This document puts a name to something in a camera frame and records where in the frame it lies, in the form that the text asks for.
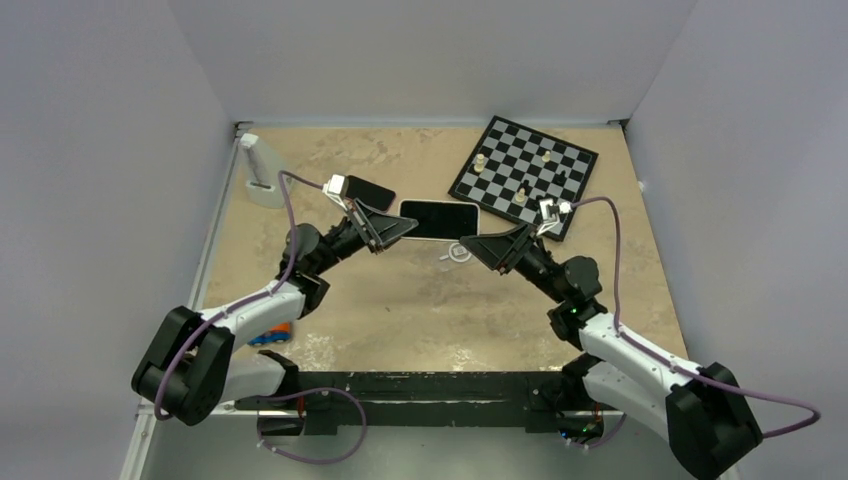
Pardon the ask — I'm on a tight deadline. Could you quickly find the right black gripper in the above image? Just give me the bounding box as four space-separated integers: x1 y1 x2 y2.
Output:
459 222 567 304

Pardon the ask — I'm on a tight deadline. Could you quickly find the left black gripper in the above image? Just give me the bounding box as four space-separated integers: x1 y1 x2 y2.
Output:
311 198 417 276

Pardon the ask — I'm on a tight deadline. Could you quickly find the clear phone case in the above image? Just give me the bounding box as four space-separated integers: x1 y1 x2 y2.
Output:
438 242 473 264

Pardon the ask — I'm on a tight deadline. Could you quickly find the phone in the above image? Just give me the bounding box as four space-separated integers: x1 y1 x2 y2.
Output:
345 175 396 212
399 199 480 241

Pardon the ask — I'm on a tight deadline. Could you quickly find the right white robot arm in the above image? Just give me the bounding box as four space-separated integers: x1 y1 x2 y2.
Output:
459 226 763 479

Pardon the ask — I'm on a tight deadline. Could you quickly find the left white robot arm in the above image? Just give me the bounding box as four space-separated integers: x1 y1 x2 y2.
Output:
131 201 419 426

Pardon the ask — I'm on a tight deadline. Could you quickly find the black white chessboard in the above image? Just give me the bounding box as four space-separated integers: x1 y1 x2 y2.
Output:
448 116 599 225

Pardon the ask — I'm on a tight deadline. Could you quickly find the white chess piece left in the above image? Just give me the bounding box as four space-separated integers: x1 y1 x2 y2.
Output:
473 153 486 173

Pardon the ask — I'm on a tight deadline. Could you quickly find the white dispenser stand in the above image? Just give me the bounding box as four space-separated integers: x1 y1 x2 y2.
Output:
238 133 287 209

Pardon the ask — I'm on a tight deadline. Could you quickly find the colourful toy car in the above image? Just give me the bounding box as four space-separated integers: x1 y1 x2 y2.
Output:
248 323 292 347

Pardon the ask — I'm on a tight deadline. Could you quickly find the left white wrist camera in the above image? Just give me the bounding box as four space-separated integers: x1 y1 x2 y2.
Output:
322 174 359 213

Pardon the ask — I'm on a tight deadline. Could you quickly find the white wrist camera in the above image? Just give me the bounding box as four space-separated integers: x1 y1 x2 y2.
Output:
535 198 573 237
322 174 359 213

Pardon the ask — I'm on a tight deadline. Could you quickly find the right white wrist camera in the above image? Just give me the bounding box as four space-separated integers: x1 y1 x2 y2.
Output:
535 198 573 237

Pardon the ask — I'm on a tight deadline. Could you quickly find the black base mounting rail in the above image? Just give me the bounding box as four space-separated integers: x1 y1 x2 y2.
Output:
234 371 606 442

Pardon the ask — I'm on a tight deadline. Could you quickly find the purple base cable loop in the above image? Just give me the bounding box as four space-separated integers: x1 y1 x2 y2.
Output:
256 387 369 467

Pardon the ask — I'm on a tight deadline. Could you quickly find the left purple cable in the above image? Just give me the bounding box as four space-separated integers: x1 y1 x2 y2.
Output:
153 170 333 422

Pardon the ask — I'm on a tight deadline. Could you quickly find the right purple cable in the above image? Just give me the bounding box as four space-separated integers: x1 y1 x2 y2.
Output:
569 195 821 440

